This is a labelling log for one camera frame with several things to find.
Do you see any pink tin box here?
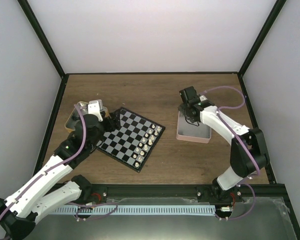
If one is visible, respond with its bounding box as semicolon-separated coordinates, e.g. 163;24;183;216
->
176;111;212;144

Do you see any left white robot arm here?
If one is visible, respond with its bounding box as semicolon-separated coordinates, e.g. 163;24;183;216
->
0;112;120;240

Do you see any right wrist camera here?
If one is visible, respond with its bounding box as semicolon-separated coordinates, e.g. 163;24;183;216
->
179;86;199;103

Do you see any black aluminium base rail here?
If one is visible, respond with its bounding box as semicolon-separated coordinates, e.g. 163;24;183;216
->
76;184;289;205

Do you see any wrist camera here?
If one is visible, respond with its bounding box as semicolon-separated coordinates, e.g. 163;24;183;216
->
179;86;199;103
87;99;106;122

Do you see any light blue slotted cable duct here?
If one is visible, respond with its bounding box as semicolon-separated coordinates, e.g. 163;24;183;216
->
52;205;216;216

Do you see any black and white chessboard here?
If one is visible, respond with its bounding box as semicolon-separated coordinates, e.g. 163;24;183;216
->
97;107;166;173

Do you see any yellow tin box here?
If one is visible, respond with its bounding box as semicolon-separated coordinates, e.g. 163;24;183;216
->
64;101;110;133

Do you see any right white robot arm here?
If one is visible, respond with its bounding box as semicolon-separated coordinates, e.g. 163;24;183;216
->
178;100;270;202

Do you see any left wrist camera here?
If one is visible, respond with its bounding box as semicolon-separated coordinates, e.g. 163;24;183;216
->
87;99;106;122

